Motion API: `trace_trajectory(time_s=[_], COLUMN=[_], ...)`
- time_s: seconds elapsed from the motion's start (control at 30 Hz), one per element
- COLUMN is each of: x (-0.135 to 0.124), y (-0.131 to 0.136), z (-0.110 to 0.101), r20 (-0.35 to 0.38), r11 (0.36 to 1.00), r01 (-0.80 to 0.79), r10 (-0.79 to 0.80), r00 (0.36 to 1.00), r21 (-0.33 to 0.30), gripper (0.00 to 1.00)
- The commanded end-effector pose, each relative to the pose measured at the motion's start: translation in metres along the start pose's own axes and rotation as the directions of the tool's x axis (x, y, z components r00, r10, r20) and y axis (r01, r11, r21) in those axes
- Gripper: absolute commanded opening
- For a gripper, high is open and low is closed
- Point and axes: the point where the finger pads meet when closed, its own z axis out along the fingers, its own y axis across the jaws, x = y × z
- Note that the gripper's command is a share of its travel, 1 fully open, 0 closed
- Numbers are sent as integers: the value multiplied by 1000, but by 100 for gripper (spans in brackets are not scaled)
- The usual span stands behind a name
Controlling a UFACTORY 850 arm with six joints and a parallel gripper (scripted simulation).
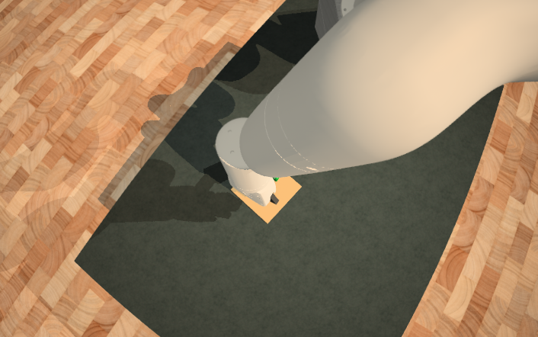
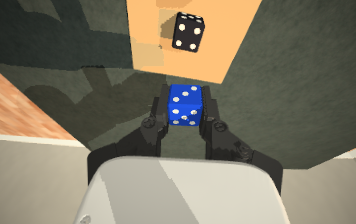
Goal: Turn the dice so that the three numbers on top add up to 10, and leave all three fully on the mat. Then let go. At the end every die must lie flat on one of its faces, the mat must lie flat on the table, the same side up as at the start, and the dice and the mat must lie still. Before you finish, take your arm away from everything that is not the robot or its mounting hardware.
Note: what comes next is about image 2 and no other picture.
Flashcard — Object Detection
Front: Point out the orange flat mat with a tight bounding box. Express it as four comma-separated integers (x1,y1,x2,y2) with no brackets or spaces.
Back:
127,0,262,83

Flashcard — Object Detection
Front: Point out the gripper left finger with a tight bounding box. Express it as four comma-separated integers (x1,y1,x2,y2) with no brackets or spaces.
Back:
87,84,170,186

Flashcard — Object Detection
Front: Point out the black die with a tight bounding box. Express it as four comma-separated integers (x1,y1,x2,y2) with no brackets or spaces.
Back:
172,11,206,53

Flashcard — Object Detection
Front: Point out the blue die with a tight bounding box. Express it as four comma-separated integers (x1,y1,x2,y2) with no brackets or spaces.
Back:
167,84,203,126

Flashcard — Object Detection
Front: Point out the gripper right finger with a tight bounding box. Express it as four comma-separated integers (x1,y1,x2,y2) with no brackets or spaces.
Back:
199,86,283,196

